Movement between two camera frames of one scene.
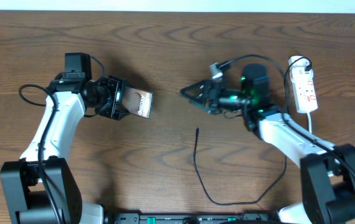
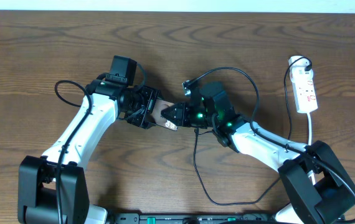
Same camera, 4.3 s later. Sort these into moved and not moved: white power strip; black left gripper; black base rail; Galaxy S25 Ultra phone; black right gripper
Moved: black right gripper; Galaxy S25 Ultra phone; black left gripper
Not moved: black base rail; white power strip
